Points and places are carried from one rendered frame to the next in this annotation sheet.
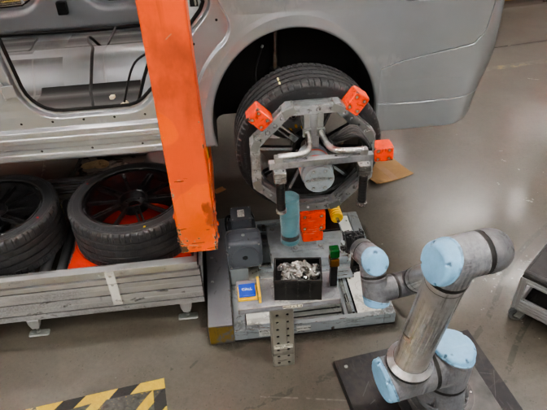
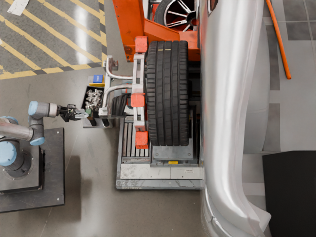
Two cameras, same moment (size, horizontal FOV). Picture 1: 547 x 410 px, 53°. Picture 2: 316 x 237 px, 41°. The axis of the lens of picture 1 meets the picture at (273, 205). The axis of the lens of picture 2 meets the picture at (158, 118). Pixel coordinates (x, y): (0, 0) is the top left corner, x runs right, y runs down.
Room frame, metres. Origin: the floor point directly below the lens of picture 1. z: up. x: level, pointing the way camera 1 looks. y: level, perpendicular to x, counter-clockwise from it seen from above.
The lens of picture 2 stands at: (2.43, -1.45, 3.20)
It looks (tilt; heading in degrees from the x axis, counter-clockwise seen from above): 64 degrees down; 104
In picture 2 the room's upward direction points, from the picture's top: 9 degrees counter-clockwise
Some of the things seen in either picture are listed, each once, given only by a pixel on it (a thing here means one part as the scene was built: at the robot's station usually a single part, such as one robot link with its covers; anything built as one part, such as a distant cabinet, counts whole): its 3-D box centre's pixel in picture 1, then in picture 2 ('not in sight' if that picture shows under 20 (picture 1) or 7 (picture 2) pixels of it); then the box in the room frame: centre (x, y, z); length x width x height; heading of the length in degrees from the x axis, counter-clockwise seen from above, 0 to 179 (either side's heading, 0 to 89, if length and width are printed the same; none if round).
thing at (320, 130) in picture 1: (341, 133); (118, 94); (1.93, -0.29, 1.03); 0.19 x 0.18 x 0.11; 5
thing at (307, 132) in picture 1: (293, 137); (120, 65); (1.91, -0.09, 1.03); 0.19 x 0.18 x 0.11; 5
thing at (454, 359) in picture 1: (448, 359); (7, 154); (1.14, -0.57, 0.58); 0.17 x 0.15 x 0.18; 106
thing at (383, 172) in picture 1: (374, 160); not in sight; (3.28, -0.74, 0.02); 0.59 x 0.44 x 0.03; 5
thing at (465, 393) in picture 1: (443, 383); (15, 162); (1.14, -0.57, 0.45); 0.19 x 0.19 x 0.10
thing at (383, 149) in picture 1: (381, 150); (141, 139); (2.07, -0.49, 0.85); 0.09 x 0.08 x 0.07; 95
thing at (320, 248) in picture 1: (305, 226); (172, 128); (2.21, -0.16, 0.32); 0.40 x 0.30 x 0.28; 95
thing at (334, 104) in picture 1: (312, 158); (143, 94); (2.04, -0.18, 0.85); 0.54 x 0.07 x 0.54; 95
